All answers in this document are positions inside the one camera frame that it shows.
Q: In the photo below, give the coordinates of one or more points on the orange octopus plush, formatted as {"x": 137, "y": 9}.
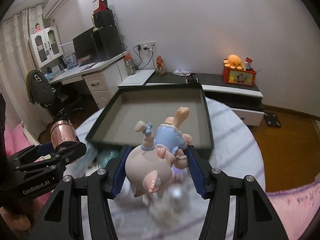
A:
{"x": 233, "y": 62}

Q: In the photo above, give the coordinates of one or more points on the black computer tower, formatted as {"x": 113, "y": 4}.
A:
{"x": 107, "y": 43}

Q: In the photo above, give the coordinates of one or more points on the pink blanket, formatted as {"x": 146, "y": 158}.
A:
{"x": 296, "y": 207}

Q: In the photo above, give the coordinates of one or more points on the left hand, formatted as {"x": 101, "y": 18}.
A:
{"x": 22, "y": 220}

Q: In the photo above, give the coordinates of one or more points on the white glass door cabinet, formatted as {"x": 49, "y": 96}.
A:
{"x": 45, "y": 46}

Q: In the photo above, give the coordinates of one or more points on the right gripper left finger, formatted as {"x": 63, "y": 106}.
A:
{"x": 61, "y": 216}

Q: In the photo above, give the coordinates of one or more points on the rose gold metal cup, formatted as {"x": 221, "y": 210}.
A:
{"x": 62, "y": 134}

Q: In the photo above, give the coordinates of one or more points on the black computer monitor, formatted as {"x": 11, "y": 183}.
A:
{"x": 84, "y": 47}

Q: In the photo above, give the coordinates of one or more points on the black office chair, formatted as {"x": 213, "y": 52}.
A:
{"x": 58, "y": 103}

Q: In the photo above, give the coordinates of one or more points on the orange cap water bottle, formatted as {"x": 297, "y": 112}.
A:
{"x": 131, "y": 70}

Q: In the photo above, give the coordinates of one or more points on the white wall power strip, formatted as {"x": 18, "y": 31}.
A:
{"x": 147, "y": 45}

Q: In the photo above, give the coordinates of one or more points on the pig figurine blue dress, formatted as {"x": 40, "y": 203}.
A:
{"x": 148, "y": 166}

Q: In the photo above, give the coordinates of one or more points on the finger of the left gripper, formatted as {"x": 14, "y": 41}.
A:
{"x": 62, "y": 154}
{"x": 30, "y": 154}

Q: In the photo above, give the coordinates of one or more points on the white air conditioner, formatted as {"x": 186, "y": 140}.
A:
{"x": 51, "y": 7}

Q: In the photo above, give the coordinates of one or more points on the black white low cabinet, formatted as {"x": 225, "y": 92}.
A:
{"x": 246, "y": 102}

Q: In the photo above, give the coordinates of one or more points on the red toy storage box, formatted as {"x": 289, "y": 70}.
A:
{"x": 239, "y": 77}

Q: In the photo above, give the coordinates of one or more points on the dark green cardboard box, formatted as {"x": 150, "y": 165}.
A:
{"x": 115, "y": 126}

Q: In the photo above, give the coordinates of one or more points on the white desk with drawers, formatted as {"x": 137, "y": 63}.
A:
{"x": 102, "y": 79}

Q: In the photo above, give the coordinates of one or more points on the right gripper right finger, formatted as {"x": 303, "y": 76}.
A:
{"x": 255, "y": 216}

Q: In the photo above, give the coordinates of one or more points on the black speaker on tower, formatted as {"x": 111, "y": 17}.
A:
{"x": 103, "y": 18}

